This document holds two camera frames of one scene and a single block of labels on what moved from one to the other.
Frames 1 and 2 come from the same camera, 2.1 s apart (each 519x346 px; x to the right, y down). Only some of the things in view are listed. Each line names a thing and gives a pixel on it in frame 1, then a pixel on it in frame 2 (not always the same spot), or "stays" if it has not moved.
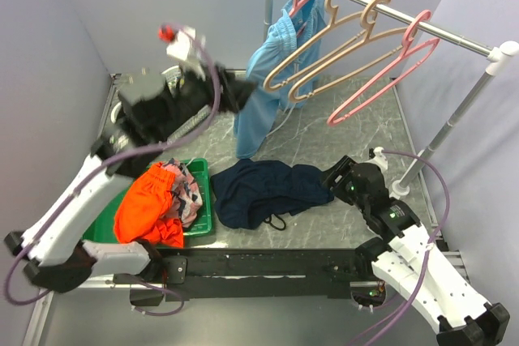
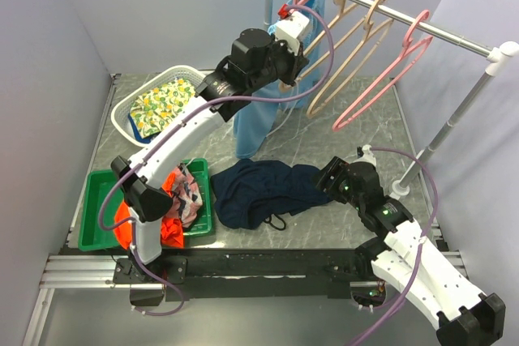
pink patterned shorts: x=187 y=197 stays
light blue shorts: x=283 y=67 stays
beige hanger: x=333 y=17 → x=344 y=10
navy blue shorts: x=251 y=194 stays
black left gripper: x=235 y=93 → x=298 y=62
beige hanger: x=366 y=21 → x=371 y=24
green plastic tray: x=102 y=230 stays
